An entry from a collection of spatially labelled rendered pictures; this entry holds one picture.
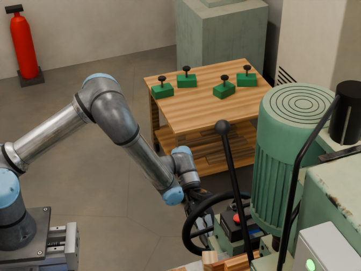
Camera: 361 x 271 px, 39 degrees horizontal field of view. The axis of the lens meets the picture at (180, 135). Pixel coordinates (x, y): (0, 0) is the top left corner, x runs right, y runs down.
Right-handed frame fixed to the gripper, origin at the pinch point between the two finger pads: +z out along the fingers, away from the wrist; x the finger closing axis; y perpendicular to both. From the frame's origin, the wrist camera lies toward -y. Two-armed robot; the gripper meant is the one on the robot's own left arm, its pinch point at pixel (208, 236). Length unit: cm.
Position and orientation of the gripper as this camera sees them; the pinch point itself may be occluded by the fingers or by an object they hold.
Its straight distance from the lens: 186.6
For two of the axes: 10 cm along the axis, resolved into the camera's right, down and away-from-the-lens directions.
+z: 2.7, 8.9, -3.7
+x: -9.4, 1.6, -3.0
